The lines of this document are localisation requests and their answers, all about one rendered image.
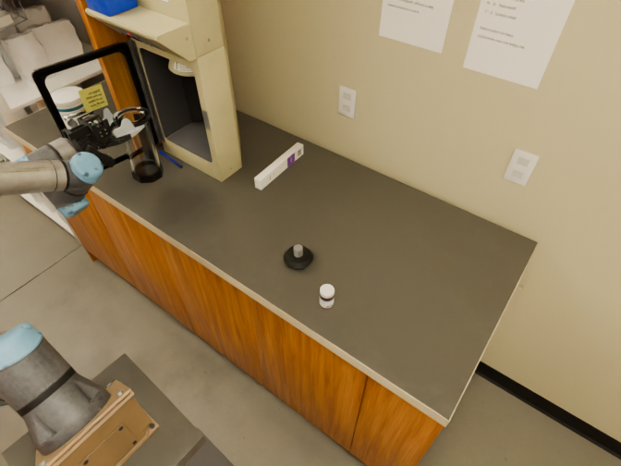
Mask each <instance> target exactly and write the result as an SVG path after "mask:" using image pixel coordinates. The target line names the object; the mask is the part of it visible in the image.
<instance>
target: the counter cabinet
mask: <svg viewBox="0 0 621 466"><path fill-rule="evenodd" d="M85 196H86V197H87V199H88V201H89V203H90V204H89V206H88V207H87V208H86V209H85V210H83V211H82V212H81V213H79V214H78V215H75V216H73V217H70V218H67V220H68V222H69V224H70V225H71V226H72V228H73V229H74V231H75V233H76V234H77V236H78V238H79V240H80V242H81V243H82V245H83V247H84V248H85V250H86V252H87V253H88V254H89V256H90V257H91V259H92V260H93V261H95V260H97V259H99V260H100V261H101V262H103V263H104V264H106V265H107V266H108V267H109V268H111V269H112V270H113V271H115V272H116V273H117V274H119V275H120V276H121V277H123V278H124V279H125V280H127V282H128V283H130V284H131V285H132V286H133V287H135V288H136V289H138V290H139V291H140V292H142V293H143V294H144V295H145V296H147V297H148V298H149V299H151V300H152V301H154V302H155V303H156V304H158V305H159V306H160V307H161V308H163V309H164V310H165V311H167V312H168V313H170V314H171V315H172V316H173V317H175V318H176V319H177V320H178V321H179V322H180V323H182V324H183V325H184V326H186V327H187V328H188V329H190V330H191V331H192V332H194V333H195V334H196V335H197V336H199V337H200V338H202V339H203V340H204V341H206V342H207V343H208V344H209V345H211V346H212V347H213V348H215V349H216V350H218V351H219V352H220V353H221V354H223V355H224V356H225V357H227V358H228V359H229V360H230V361H231V362H233V363H234V364H235V365H236V366H238V367H239V368H240V369H242V370H243V371H244V372H246V373H247V374H248V375H250V376H251V377H252V378H254V379H255V380H256V381H258V382H259V383H260V384H261V385H263V386H264V387H266V388H267V389H268V390H270V391H271V392H272V393H273V394H275V395H276V396H277V397H279V398H280V399H281V400H283V401H284V403H286V404H287V405H288V406H290V407H291V408H292V409H294V410H295V411H296V412H298V413H299V414H300V415H302V416H303V417H304V418H306V419H307V420H308V421H310V422H311V423H312V424H314V425H315V426H316V427H318V428H319V429H320V430H322V431H323V432H324V433H325V434H327V435H328V436H330V437H331V438H332V439H333V440H334V441H335V442H336V443H338V444H339V445H340V446H342V447H343V448H345V449H346V450H347V451H348V452H349V451H350V453H351V454H352V455H354V456H355V457H356V458H358V459H359V460H360V461H362V462H363V463H364V464H366V465H367V466H417V465H418V463H419V462H420V460H421V459H422V457H423V456H424V454H425V453H426V451H427V450H428V448H429V447H430V446H431V444H432V442H433V441H434V439H435V438H436V437H437V436H438V435H439V433H440V432H441V430H442V429H443V426H442V425H441V424H439V423H438V422H436V421H435V420H434V419H432V418H431V417H429V416H428V415H426V414H425V413H423V412H422V411H420V410H418V409H417V408H415V407H414V406H412V405H411V404H409V403H408V402H406V401H405V400H403V399H402V398H401V397H399V396H398V395H396V394H395V393H393V392H392V391H390V390H389V389H387V388H386V387H384V386H382V385H381V384H379V383H378V382H376V381H375V380H373V379H372V378H370V377H369V376H367V375H366V374H365V373H363V372H362V371H360V370H359V369H357V368H356V367H354V366H353V365H351V364H350V363H349V362H347V361H345V360H344V359H342V358H341V357H339V356H338V355H336V354H335V353H333V352H332V351H330V350H329V349H328V348H326V347H325V346H323V345H322V344H320V343H319V342H317V341H316V340H314V339H313V338H311V337H309V336H308V335H306V334H305V333H303V332H302V331H300V330H299V329H297V328H296V327H294V326H293V325H292V324H290V323H289V322H287V321H286V320H284V319H283V318H281V317H280V316H278V315H277V314H275V313H273V312H272V311H270V310H269V309H267V308H266V307H264V306H263V305H261V304H260V303H258V302H257V301H256V300H254V299H253V298H251V297H250V296H248V295H247V294H245V293H244V292H242V291H241V290H239V289H238V288H236V287H234V286H233V285H231V284H230V283H228V282H227V281H225V280H224V279H222V278H221V277H220V276H218V275H217V274H215V273H214V272H212V271H211V270H209V269H208V268H206V267H205V266H203V265H202V264H200V263H199V262H197V261H196V260H194V259H193V258H191V257H190V256H188V255H187V254H185V253H184V252H183V251H181V250H180V249H178V248H177V247H175V246H174V245H172V244H171V243H169V242H168V241H166V240H165V239H163V238H161V237H160V236H158V235H157V234H155V233H154V232H152V231H151V230H149V229H148V228H147V227H145V226H144V225H142V224H141V223H139V222H138V221H136V220H135V219H133V218H132V217H130V216H129V215H127V214H125V213H124V212H122V211H121V210H119V209H118V208H116V207H115V206H113V205H112V204H111V203H109V202H108V201H106V200H105V199H103V198H102V197H100V196H99V195H97V194H96V193H94V192H93V191H91V190H89V191H88V192H87V193H86V195H85Z"/></svg>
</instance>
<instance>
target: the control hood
mask: <svg viewBox="0 0 621 466"><path fill-rule="evenodd" d="M85 12H86V13H87V14H88V15H90V16H91V17H93V18H96V19H97V20H99V21H101V22H102V23H103V24H104V22H105V23H107V24H110V25H112V26H115V27H117V28H119V29H121V30H124V31H128V32H130V33H133V34H135V35H138V36H140V37H142V38H144V39H146V40H147V41H149V42H150V43H153V44H154V45H156V46H158V47H159V48H161V49H163V50H164V51H166V52H167V53H169V54H171V55H175V56H178V57H180V58H183V59H185V60H188V61H193V60H195V59H196V54H195V49H194V44H193V40H192V35H191V30H190V25H189V24H188V23H187V22H184V21H182V20H179V19H176V18H171V17H168V16H166V15H164V14H161V13H158V12H155V11H152V10H150V9H148V8H145V7H142V6H137V7H134V8H132V9H130V10H127V11H125V12H122V13H119V14H117V15H114V16H112V17H108V16H106V15H103V14H101V13H98V12H96V11H93V10H90V9H88V8H86V9H85Z"/></svg>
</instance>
